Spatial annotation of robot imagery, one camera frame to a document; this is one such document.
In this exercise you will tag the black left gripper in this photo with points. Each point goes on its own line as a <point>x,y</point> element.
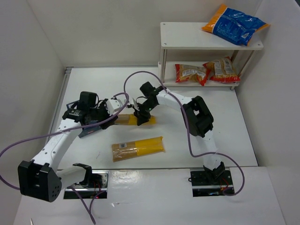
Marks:
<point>107,122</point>

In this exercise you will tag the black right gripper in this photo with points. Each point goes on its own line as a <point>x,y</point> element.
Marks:
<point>142,113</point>

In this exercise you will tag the yellow spaghetti pack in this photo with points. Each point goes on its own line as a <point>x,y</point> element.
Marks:
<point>131,120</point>
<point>134,149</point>

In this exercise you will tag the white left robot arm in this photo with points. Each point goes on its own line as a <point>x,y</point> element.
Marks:
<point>40,177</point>

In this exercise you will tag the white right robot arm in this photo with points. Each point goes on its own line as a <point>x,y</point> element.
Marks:
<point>197,118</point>

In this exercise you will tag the red pasta bag left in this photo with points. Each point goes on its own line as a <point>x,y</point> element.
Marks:
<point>189,73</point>

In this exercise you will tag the red pasta bag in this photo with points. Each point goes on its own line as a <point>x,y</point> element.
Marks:
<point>189,73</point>
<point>222,71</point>

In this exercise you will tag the red pasta bag right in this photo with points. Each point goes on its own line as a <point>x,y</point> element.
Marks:
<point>222,71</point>

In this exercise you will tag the blue orange pasta bag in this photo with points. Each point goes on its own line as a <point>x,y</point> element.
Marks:
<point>234,26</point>

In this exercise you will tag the yellow spaghetti pack on table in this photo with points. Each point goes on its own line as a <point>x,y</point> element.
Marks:
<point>134,149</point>

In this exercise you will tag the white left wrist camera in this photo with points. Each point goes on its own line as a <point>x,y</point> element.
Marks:
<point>113,105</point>

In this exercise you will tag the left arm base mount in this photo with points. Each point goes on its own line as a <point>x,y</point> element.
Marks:
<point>97,184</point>

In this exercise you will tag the metal table edge rail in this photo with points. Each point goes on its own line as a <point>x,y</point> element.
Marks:
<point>56,114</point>

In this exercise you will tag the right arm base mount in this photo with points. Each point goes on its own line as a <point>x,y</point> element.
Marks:
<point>203,185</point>

